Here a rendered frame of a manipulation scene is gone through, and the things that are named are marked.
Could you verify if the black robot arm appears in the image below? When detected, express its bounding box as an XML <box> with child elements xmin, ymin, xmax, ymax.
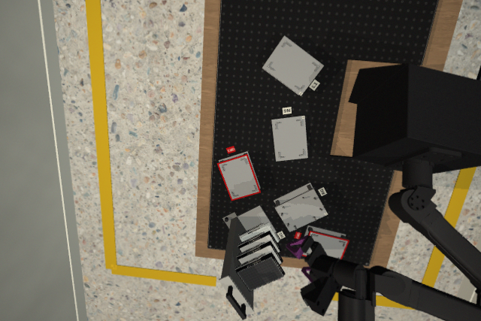
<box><xmin>300</xmin><ymin>147</ymin><xmax>481</xmax><ymax>321</ymax></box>

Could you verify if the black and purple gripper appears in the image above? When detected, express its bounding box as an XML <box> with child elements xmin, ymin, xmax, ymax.
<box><xmin>286</xmin><ymin>235</ymin><xmax>341</xmax><ymax>284</ymax></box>

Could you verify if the white microplate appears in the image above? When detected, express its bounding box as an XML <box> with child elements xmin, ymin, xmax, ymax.
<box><xmin>239</xmin><ymin>222</ymin><xmax>280</xmax><ymax>243</ymax></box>

